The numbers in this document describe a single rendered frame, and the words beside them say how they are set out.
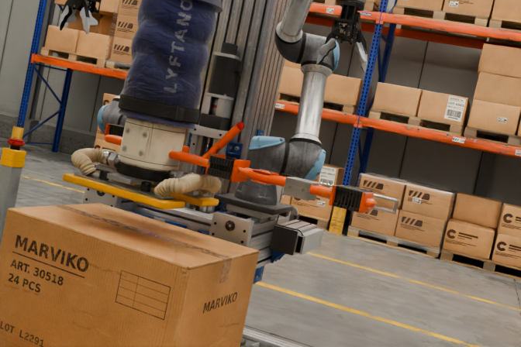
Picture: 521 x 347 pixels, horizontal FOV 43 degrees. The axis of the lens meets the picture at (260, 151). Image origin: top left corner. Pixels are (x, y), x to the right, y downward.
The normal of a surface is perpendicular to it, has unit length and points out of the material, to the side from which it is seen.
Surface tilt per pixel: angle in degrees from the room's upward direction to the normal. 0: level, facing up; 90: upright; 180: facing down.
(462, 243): 91
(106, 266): 90
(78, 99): 90
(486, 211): 90
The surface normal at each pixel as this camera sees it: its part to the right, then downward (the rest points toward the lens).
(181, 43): 0.48, -0.22
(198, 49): 0.79, -0.15
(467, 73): -0.33, -0.02
